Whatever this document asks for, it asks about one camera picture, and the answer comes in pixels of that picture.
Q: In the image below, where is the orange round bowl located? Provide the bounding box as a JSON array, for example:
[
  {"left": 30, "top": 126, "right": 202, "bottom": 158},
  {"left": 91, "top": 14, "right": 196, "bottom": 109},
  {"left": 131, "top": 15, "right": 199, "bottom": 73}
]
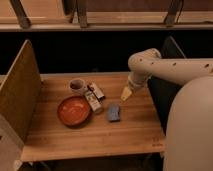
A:
[{"left": 57, "top": 96, "right": 91, "bottom": 126}]

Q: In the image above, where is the white labelled bottle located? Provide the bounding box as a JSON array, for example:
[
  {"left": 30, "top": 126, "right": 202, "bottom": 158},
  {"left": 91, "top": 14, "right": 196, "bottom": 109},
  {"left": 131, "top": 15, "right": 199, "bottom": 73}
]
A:
[{"left": 84, "top": 91, "right": 103, "bottom": 113}]

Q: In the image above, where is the small brown labelled bottle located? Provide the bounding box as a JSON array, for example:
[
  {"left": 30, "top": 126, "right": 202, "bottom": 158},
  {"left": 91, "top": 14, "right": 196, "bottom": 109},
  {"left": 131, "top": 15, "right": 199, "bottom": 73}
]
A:
[{"left": 88, "top": 82, "right": 105, "bottom": 100}]

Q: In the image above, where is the wooden shelf with brackets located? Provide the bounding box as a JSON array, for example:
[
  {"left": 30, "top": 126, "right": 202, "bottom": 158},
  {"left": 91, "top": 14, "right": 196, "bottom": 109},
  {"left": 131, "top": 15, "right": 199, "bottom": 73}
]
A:
[{"left": 0, "top": 0, "right": 213, "bottom": 32}]

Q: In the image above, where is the blue sponge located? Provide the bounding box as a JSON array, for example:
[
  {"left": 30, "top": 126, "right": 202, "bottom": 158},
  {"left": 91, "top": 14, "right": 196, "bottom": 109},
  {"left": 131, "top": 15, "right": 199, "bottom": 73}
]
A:
[{"left": 107, "top": 104, "right": 120, "bottom": 122}]

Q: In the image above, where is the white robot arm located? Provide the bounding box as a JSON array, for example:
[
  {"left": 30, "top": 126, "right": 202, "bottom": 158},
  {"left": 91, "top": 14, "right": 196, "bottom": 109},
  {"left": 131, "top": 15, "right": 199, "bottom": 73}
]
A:
[{"left": 121, "top": 48, "right": 213, "bottom": 171}]

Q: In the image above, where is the black right side panel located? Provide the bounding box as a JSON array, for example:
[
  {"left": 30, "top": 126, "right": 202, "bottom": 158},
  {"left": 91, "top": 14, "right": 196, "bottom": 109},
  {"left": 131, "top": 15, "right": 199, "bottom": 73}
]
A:
[{"left": 148, "top": 36, "right": 185, "bottom": 132}]

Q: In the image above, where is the left wooden side panel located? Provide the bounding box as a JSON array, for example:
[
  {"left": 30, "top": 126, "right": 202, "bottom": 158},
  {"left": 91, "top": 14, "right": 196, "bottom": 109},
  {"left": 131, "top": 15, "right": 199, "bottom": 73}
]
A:
[{"left": 0, "top": 40, "right": 41, "bottom": 171}]

